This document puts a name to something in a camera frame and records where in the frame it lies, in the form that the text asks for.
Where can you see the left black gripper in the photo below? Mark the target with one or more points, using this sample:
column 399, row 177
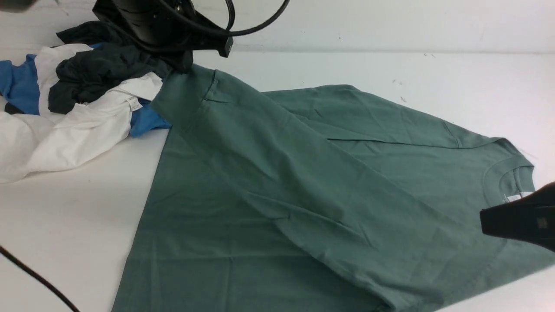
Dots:
column 154, row 29

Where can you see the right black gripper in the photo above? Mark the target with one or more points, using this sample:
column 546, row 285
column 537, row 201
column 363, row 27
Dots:
column 530, row 219

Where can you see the white shirt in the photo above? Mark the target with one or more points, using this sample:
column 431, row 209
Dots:
column 45, row 143

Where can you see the dark grey shirt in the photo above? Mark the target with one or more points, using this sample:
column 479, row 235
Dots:
column 86, row 76

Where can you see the blue shirt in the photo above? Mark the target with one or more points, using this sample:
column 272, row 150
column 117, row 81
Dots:
column 26, row 87

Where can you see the green long-sleeved shirt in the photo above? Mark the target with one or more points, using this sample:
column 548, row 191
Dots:
column 324, row 199

